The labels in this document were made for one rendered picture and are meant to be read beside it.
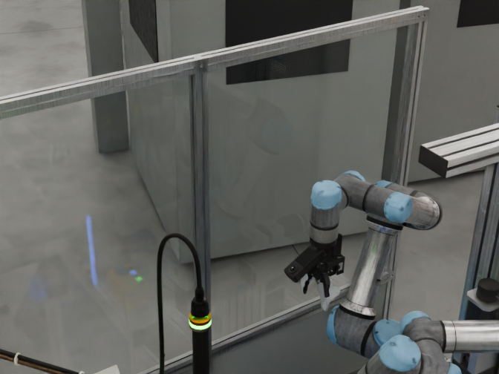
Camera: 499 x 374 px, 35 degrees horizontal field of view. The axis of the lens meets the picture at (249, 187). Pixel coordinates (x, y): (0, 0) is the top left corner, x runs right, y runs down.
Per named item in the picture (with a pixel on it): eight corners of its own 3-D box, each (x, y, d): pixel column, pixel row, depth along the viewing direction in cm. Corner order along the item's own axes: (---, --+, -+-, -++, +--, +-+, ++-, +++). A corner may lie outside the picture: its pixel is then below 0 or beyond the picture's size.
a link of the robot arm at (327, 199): (349, 183, 205) (333, 197, 199) (346, 220, 210) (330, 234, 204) (322, 174, 209) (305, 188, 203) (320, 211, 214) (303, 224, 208)
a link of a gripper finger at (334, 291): (345, 307, 217) (339, 275, 215) (328, 315, 214) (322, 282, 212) (338, 305, 220) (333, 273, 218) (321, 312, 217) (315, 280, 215)
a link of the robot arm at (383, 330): (398, 382, 241) (402, 348, 234) (358, 364, 248) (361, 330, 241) (415, 360, 250) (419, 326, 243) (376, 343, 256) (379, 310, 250)
